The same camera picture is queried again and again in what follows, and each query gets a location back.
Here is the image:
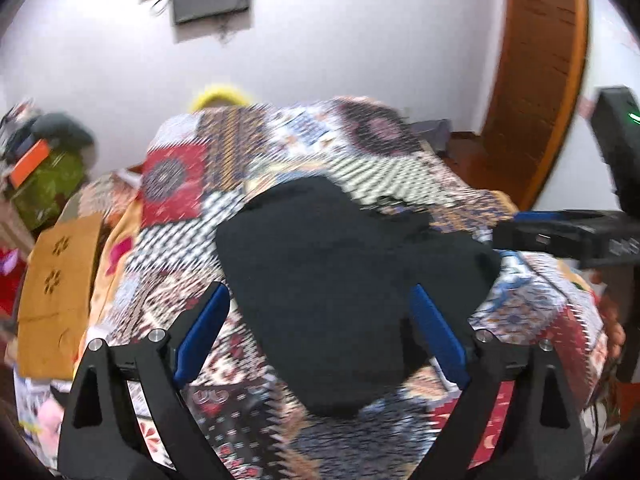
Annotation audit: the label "person's right hand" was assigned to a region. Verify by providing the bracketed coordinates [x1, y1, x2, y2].
[591, 270, 626, 362]

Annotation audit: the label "patchwork patterned bed cover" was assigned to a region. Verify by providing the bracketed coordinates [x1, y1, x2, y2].
[90, 98, 606, 479]

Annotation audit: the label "pile of clothes on box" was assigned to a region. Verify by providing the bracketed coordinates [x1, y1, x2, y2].
[1, 99, 42, 166]

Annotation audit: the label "orange floral blanket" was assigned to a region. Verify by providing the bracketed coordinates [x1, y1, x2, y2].
[60, 167, 142, 356]

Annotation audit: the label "brown wooden door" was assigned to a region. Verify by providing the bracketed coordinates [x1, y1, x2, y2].
[445, 0, 588, 210]

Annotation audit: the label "bamboo lap desk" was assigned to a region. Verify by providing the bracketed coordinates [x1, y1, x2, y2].
[17, 214, 103, 380]

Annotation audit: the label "white sliding wardrobe door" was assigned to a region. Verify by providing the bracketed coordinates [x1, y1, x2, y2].
[531, 0, 640, 214]

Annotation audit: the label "scattered papers and books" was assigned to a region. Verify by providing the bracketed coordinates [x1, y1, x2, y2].
[13, 368, 72, 469]

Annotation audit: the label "yellow foam bed headboard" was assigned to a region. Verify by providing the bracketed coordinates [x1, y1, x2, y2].
[189, 84, 253, 113]

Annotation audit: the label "grey neck pillow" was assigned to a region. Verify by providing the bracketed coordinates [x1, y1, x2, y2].
[30, 113, 94, 151]

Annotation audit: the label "black zip hooded jacket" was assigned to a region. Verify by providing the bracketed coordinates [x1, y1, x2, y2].
[215, 177, 501, 417]

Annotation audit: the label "orange box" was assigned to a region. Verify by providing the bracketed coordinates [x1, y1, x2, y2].
[9, 139, 51, 188]

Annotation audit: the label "red plush toy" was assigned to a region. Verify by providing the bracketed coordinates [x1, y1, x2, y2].
[0, 248, 26, 316]

